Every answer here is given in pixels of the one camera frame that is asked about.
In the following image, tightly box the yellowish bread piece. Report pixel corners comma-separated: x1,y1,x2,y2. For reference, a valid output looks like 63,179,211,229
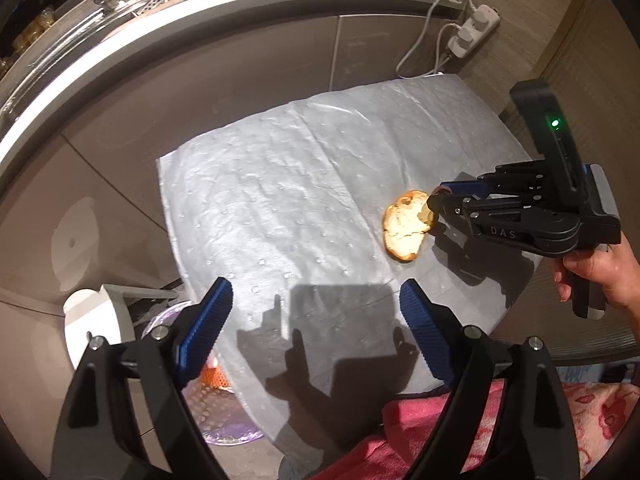
383,190,441,262

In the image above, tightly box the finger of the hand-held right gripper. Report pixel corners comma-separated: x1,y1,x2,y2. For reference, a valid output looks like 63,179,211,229
434,180,498,198
426,194,481,233

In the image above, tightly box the white plastic stool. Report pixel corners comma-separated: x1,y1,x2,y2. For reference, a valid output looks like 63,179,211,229
63,284,183,361

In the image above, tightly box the blue patterned cloth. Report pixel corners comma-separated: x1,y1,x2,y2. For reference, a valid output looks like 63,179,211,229
555,364,640,387

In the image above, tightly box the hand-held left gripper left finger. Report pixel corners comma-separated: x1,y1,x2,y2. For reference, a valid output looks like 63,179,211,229
50,276,281,480

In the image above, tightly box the white power strip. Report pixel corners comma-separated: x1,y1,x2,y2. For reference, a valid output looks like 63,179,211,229
446,4,501,58

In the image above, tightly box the orange foam net sleeve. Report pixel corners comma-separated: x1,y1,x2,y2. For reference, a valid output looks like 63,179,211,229
200,360,233,391

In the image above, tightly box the grey kitchen cabinet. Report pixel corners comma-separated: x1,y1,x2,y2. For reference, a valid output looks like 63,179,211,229
0,10,466,311

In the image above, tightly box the pink towel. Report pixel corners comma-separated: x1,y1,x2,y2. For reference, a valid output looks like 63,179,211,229
310,380,506,480

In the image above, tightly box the steel kitchen sink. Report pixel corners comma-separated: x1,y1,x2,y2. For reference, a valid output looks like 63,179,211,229
0,0,226,111

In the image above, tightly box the floral pink cloth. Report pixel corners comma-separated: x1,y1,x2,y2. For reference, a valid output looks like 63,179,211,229
562,382,632,480

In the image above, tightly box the grey absorbent mat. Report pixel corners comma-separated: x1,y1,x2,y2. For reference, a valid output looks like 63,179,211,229
157,74,543,453

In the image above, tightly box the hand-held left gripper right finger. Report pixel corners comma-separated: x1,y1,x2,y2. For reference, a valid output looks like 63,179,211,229
399,279,583,480

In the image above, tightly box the person's right hand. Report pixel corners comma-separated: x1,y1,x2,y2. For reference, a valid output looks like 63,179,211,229
554,232,640,311

